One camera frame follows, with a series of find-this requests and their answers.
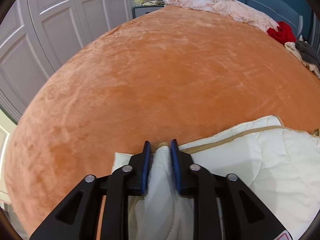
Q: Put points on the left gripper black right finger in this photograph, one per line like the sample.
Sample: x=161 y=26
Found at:
x=224 y=207

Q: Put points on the dark bedside table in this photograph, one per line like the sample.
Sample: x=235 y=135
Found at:
x=138 y=11

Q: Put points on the dark grey folded garment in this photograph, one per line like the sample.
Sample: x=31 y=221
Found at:
x=307 y=52

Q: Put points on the cream fluffy garment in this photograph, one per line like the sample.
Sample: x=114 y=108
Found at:
x=290 y=46

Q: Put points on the white room door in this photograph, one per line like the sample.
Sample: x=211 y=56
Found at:
x=7 y=128

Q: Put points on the red garment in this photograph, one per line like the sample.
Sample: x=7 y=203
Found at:
x=283 y=33

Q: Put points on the white panelled wardrobe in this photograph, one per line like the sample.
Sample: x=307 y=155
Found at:
x=39 y=36

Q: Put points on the pink lace blanket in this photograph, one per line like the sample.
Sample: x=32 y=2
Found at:
x=232 y=9

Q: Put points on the cream quilted jacket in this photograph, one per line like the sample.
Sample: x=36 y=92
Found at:
x=280 y=165

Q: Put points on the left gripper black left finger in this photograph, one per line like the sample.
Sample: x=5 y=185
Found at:
x=98 y=208

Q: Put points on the yellow-white cloth pile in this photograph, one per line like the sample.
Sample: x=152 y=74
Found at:
x=149 y=3

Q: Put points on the orange plush bed cover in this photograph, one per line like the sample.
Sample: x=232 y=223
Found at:
x=172 y=74

